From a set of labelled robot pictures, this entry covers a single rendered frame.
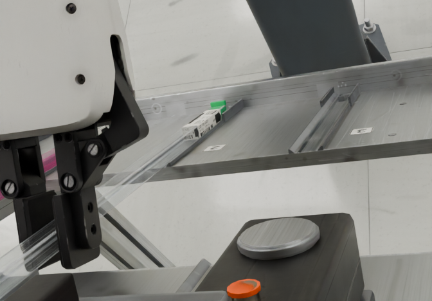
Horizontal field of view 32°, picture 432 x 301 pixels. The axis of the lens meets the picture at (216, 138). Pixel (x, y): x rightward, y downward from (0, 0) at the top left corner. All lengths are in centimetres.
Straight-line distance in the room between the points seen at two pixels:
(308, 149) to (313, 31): 84
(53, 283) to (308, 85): 54
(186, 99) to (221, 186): 84
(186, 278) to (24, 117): 12
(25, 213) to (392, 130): 25
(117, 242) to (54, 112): 56
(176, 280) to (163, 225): 123
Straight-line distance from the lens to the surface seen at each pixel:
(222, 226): 151
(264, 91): 70
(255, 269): 21
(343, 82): 68
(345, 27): 135
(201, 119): 62
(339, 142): 51
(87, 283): 36
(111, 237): 92
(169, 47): 182
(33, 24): 39
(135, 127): 39
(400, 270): 31
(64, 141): 40
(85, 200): 41
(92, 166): 40
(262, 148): 54
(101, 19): 39
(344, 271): 22
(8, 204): 71
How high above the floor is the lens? 127
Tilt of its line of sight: 52 degrees down
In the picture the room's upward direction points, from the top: 34 degrees counter-clockwise
